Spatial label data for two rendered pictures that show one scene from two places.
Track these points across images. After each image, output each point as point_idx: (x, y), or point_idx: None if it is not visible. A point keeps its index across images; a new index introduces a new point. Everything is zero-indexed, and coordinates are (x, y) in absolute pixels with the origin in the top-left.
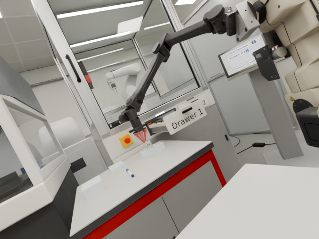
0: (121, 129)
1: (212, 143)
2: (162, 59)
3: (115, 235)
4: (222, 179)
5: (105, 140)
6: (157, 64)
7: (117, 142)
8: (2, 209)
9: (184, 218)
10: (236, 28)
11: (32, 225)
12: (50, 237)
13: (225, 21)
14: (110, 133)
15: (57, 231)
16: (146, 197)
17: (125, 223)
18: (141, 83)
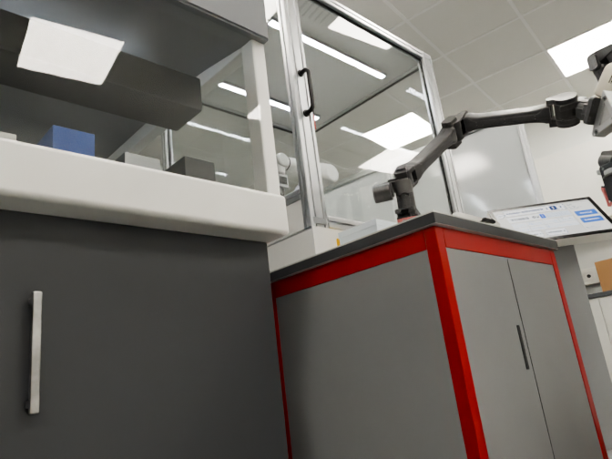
0: (342, 227)
1: (556, 243)
2: (454, 140)
3: (464, 259)
4: (566, 302)
5: (316, 227)
6: (448, 142)
7: (332, 244)
8: (231, 193)
9: (528, 313)
10: (597, 117)
11: (231, 262)
12: (248, 305)
13: (580, 108)
14: (326, 222)
15: (260, 301)
16: (494, 244)
17: (474, 254)
18: (422, 155)
